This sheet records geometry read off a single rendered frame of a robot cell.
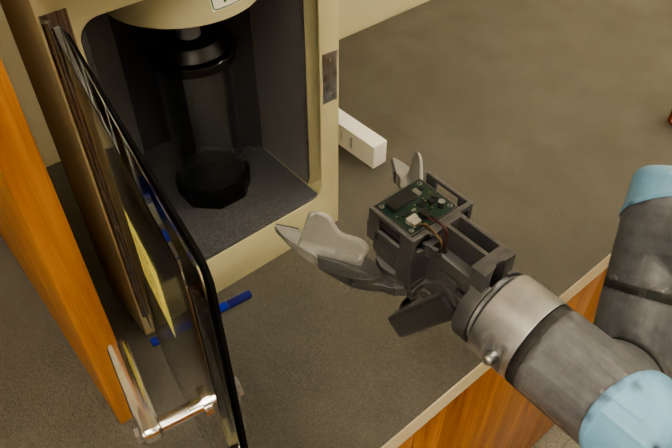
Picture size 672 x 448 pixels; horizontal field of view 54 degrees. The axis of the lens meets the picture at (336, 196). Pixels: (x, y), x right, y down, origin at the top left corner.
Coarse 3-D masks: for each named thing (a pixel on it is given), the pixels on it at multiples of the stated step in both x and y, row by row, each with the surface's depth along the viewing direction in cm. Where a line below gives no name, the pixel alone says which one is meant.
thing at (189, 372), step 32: (64, 32) 50; (64, 64) 51; (96, 96) 44; (96, 128) 47; (96, 160) 58; (128, 160) 39; (128, 192) 43; (128, 224) 52; (160, 224) 35; (128, 256) 67; (160, 256) 39; (192, 288) 33; (160, 320) 59; (192, 320) 36; (192, 352) 43; (192, 384) 53; (224, 384) 40; (224, 416) 42
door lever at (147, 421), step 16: (112, 352) 51; (128, 352) 51; (128, 368) 50; (128, 384) 49; (144, 384) 49; (128, 400) 48; (144, 400) 48; (192, 400) 48; (144, 416) 47; (160, 416) 47; (176, 416) 47; (192, 416) 48; (208, 416) 48; (144, 432) 46; (160, 432) 46
